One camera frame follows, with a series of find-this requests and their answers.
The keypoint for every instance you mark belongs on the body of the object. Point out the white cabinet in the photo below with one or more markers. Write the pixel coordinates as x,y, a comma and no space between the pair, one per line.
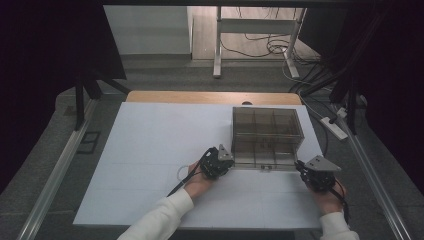
146,30

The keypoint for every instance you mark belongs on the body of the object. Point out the white metal desk frame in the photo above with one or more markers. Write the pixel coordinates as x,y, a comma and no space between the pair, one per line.
253,26

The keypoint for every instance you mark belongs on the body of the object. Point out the aluminium rail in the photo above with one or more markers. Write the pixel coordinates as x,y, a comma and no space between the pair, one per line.
373,173
53,180

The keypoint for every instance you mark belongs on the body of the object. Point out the black floor outlet cover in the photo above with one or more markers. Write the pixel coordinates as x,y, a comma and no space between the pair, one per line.
88,142

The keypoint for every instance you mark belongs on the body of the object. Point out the transparent brown drawer box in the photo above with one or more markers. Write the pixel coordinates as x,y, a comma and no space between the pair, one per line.
266,126

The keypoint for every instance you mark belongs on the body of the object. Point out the black curtain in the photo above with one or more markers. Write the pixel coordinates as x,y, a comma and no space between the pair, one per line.
33,66
400,83

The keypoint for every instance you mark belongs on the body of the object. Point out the white foam board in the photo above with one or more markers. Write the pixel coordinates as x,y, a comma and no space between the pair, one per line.
150,133

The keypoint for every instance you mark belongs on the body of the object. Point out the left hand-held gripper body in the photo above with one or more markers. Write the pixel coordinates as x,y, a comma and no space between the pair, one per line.
213,165

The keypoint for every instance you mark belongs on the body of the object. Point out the white power strip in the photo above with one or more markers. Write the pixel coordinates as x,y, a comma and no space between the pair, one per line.
336,130

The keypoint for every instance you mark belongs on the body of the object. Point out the person's left hand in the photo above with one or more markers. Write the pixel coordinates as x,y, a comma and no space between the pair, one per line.
196,185

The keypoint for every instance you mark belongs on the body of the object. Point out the black metal stand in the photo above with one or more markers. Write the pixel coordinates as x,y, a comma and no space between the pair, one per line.
351,100
79,100

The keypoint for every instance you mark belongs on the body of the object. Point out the person's right hand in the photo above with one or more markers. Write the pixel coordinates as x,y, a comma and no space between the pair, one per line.
328,201

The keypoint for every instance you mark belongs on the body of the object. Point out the black plug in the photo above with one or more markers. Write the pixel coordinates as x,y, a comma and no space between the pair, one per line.
332,120

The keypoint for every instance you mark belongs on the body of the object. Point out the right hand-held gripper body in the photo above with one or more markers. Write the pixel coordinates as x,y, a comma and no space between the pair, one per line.
318,178

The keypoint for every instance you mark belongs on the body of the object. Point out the white plug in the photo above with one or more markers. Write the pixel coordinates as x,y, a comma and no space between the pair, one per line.
342,112

